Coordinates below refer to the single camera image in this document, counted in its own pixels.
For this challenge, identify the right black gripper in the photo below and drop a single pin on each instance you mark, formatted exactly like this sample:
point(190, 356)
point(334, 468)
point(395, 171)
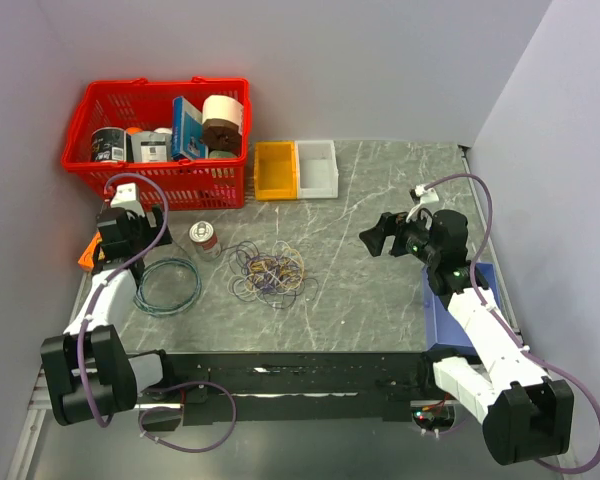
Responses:
point(392, 225)

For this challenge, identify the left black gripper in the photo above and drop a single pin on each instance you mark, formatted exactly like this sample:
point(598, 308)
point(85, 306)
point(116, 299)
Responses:
point(154, 232)

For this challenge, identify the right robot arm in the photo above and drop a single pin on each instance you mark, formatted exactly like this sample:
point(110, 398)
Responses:
point(524, 414)

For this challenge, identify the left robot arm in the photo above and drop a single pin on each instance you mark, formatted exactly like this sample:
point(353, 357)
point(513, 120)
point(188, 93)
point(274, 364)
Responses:
point(89, 374)

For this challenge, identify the orange pink snack box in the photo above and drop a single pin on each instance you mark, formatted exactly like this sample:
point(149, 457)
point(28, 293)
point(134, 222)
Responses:
point(86, 260)

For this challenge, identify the small tin can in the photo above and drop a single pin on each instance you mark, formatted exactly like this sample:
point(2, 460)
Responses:
point(203, 235)

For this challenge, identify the black labelled can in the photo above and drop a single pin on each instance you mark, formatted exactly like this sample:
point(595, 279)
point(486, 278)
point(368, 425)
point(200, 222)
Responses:
point(109, 144)

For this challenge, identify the blue plastic bin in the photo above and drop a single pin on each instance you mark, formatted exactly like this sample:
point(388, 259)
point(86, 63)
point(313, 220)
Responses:
point(442, 320)

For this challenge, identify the grey labelled can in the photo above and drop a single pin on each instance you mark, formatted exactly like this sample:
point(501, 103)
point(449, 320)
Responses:
point(151, 147)

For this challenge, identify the red plastic shopping basket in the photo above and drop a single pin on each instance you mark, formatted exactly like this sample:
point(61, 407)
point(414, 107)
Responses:
point(188, 184)

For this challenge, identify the blue book box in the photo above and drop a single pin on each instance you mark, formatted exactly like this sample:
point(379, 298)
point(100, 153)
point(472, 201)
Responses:
point(187, 131)

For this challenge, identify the white plastic bin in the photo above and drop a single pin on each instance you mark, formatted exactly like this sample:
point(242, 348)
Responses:
point(317, 171)

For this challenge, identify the brown round object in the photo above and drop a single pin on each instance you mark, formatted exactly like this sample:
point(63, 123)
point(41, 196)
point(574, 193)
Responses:
point(220, 134)

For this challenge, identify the yellow plastic bin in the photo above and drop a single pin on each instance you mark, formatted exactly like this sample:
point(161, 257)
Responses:
point(275, 172)

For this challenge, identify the white paper roll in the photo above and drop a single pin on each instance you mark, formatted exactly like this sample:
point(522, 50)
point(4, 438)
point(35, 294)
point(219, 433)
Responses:
point(221, 110)

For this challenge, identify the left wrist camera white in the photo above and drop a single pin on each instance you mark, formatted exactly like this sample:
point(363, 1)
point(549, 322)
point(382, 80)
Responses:
point(126, 196)

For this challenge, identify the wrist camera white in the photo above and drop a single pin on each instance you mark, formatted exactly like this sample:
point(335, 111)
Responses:
point(126, 196)
point(421, 195)

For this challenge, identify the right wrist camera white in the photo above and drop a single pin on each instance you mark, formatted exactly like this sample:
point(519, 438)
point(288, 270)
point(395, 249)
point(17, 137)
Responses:
point(421, 195)

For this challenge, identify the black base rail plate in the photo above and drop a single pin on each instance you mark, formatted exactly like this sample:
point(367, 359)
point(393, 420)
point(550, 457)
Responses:
point(286, 386)

